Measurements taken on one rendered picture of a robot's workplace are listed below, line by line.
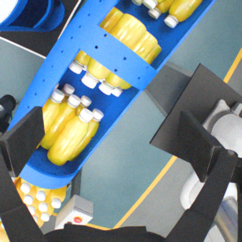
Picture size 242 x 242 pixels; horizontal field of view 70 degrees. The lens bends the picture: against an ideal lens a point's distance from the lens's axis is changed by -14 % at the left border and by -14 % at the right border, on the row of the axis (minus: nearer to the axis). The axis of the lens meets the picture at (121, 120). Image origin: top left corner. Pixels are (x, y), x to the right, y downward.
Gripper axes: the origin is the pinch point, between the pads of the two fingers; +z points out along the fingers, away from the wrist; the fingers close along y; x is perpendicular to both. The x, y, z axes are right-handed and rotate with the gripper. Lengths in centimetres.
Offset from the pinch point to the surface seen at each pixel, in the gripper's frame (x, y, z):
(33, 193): -52, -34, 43
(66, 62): 2.6, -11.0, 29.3
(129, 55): 4.3, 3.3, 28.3
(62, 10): 32, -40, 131
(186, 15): 18, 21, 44
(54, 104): -10.2, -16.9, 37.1
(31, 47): 5, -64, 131
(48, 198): -56, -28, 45
